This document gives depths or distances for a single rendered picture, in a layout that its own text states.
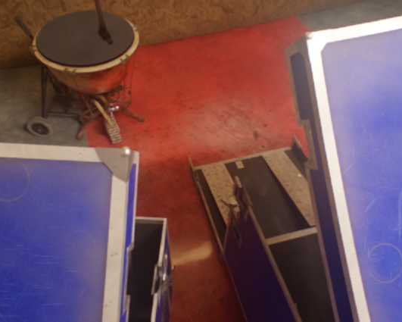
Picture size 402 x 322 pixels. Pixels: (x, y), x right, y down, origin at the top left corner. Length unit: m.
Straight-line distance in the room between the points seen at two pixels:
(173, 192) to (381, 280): 1.91
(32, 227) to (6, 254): 0.06
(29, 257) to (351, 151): 0.71
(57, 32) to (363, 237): 2.42
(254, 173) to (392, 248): 1.92
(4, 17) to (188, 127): 1.84
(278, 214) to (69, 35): 1.93
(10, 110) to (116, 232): 3.00
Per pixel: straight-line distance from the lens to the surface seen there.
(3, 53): 3.98
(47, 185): 0.71
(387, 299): 1.04
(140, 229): 1.58
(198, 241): 2.52
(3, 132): 3.45
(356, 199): 0.94
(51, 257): 0.72
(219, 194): 2.61
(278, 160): 2.93
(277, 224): 2.61
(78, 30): 2.86
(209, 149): 2.97
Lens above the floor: 2.26
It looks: 51 degrees down
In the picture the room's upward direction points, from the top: 1 degrees clockwise
